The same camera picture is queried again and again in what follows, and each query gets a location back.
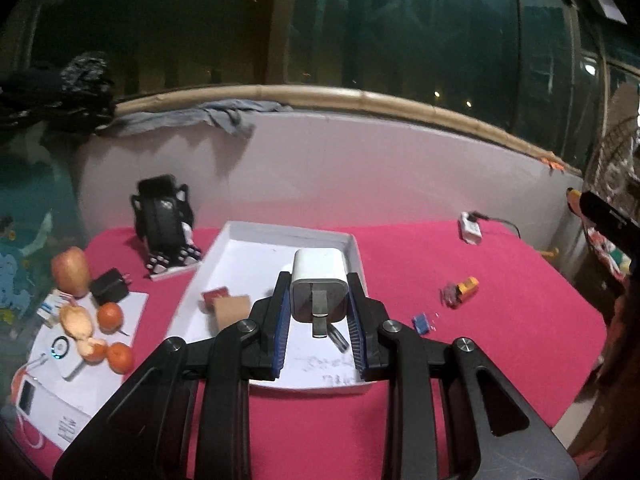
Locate black power adapter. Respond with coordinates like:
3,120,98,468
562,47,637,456
89,268,131,306

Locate bamboo rail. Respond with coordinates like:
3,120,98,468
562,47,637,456
115,84,582,177

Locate yellow lighter with keychain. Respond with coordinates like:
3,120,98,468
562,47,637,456
440,276,480,309

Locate electric fan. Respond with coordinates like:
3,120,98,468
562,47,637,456
581,81,640,281

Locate white power bank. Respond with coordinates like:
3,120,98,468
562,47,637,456
49,334,85,382

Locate brown packing tape roll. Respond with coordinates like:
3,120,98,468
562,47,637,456
214,295,252,332

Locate orange tangerine lower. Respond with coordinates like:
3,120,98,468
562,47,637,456
106,342,134,375

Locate orange tangerine upper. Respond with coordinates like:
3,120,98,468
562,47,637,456
96,302,124,334

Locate white usb charger cube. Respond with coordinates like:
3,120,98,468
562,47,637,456
290,248,349,338

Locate orange tangerine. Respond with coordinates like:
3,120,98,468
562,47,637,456
96,302,124,334
106,342,134,375

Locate blue binder clips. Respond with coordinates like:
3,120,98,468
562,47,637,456
412,313,431,336

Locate white paper box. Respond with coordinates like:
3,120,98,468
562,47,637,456
16,292,124,450

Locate white power strip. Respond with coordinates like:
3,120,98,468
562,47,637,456
458,211,483,245

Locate white cardboard box lid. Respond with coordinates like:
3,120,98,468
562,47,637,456
166,221,370,394

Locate peeled tangerine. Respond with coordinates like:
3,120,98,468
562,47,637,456
58,304,108,364

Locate red apple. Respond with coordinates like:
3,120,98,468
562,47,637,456
51,246,92,298

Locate grey cloth on rail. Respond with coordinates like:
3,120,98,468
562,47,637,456
96,99,293,140

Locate black cat phone stand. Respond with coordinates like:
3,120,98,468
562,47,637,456
130,174,202,280

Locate black power cable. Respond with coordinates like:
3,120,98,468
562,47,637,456
470,210,522,240

